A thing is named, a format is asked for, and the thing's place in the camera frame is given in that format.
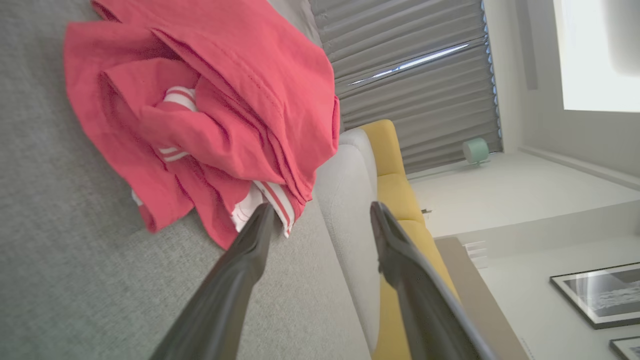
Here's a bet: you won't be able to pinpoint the grey pleated curtain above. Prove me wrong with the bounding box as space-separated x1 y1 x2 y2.
307 0 503 176

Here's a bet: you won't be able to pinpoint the wide grey sofa seat cushion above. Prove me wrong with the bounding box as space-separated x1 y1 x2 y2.
0 0 373 360

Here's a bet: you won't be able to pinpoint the yellow sofa back cushion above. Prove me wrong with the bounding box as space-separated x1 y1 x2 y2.
371 172 462 360
360 119 407 177

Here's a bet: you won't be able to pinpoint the large black framed picture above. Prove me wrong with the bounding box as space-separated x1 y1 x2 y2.
550 262 640 330

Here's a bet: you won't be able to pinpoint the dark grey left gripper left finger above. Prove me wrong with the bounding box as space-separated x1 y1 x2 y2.
150 202 276 360

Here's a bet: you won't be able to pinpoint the red Bulls shorts white stripe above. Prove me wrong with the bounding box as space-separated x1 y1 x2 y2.
91 0 342 203

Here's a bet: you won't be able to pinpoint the small black framed picture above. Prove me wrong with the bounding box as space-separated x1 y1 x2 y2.
609 336 640 360

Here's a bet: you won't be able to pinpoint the red Bulls jersey white sleeves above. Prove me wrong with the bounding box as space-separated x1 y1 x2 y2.
62 20 301 251

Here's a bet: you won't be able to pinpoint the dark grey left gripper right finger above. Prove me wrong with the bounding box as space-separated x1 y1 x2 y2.
370 201 501 360

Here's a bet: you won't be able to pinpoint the mint green round lamp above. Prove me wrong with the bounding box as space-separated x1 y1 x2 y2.
462 137 490 167

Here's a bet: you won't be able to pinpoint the light grey sofa back cushion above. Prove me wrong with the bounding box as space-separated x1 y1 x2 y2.
314 127 382 353

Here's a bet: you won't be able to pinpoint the beige wooden ledge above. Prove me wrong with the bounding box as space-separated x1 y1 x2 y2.
434 236 532 360

